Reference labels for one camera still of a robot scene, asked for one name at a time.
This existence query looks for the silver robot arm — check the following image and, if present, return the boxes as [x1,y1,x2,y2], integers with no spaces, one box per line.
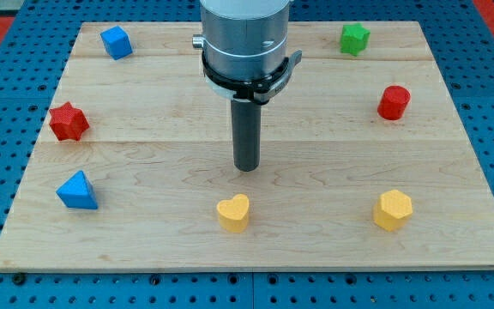
[192,0,302,102]

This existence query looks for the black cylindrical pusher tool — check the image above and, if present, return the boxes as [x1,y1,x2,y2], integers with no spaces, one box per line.
[231,100,261,172]

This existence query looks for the yellow heart block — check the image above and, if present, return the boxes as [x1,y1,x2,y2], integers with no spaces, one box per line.
[216,194,250,233]

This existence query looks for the wooden board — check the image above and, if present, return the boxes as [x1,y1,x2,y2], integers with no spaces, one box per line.
[0,21,494,274]

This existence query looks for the yellow hexagon block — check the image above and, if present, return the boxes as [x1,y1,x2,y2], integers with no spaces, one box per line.
[372,190,413,232]

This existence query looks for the red cylinder block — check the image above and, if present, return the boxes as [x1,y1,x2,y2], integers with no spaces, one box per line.
[377,85,411,120]

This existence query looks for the green star block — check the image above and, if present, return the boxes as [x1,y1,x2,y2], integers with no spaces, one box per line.
[340,23,371,57]

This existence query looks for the blue cube block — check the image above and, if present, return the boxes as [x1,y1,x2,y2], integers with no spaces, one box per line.
[100,26,133,60]

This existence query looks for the blue triangle block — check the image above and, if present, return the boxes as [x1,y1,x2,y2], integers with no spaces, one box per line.
[56,170,99,209]

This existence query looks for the red star block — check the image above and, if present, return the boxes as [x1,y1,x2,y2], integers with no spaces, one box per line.
[49,101,90,141]

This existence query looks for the black clamp ring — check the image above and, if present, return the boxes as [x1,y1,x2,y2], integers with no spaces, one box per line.
[201,49,304,106]

